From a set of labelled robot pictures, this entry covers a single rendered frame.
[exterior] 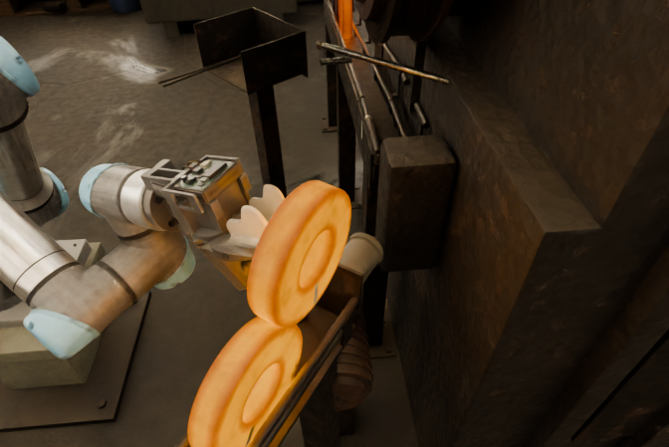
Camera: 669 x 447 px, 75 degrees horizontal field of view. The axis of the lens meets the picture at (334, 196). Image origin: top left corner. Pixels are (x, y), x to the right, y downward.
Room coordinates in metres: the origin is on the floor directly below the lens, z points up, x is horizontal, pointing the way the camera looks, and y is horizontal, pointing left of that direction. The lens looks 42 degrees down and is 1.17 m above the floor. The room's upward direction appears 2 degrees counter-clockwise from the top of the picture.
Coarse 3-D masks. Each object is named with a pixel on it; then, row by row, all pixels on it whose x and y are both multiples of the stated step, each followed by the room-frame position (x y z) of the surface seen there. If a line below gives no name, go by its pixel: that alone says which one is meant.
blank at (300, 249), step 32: (320, 192) 0.31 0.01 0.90; (288, 224) 0.27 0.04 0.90; (320, 224) 0.30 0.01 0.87; (256, 256) 0.26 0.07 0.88; (288, 256) 0.25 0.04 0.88; (320, 256) 0.32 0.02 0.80; (256, 288) 0.24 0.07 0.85; (288, 288) 0.25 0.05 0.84; (320, 288) 0.30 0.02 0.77; (288, 320) 0.24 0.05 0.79
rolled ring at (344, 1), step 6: (342, 0) 1.40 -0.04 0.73; (348, 0) 1.40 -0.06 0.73; (342, 6) 1.39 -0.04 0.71; (348, 6) 1.39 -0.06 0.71; (342, 12) 1.39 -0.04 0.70; (348, 12) 1.39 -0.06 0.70; (342, 18) 1.39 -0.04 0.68; (348, 18) 1.39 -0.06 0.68; (342, 24) 1.39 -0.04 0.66; (348, 24) 1.39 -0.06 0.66; (342, 30) 1.39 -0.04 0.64; (348, 30) 1.39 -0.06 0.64; (342, 36) 1.41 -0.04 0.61; (348, 36) 1.41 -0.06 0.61
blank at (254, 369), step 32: (256, 320) 0.25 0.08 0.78; (224, 352) 0.21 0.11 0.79; (256, 352) 0.21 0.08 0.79; (288, 352) 0.25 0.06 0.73; (224, 384) 0.18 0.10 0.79; (256, 384) 0.23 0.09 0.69; (288, 384) 0.24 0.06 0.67; (192, 416) 0.17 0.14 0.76; (224, 416) 0.16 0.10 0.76; (256, 416) 0.19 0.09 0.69
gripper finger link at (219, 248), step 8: (216, 240) 0.32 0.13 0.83; (224, 240) 0.32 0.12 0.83; (208, 248) 0.31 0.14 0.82; (216, 248) 0.31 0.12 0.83; (224, 248) 0.31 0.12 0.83; (232, 248) 0.30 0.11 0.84; (240, 248) 0.30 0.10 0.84; (248, 248) 0.30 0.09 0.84; (216, 256) 0.30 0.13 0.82; (224, 256) 0.30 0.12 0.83; (232, 256) 0.30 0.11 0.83; (240, 256) 0.30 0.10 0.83; (248, 256) 0.29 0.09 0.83
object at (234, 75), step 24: (216, 24) 1.31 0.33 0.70; (240, 24) 1.36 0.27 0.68; (264, 24) 1.35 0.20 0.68; (288, 24) 1.25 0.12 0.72; (216, 48) 1.30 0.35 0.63; (240, 48) 1.35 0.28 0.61; (264, 48) 1.11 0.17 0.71; (288, 48) 1.15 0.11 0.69; (216, 72) 1.22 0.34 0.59; (240, 72) 1.21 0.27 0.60; (264, 72) 1.10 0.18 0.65; (288, 72) 1.15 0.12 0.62; (264, 96) 1.18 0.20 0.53; (264, 120) 1.17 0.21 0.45; (264, 144) 1.17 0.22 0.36; (264, 168) 1.19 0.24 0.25
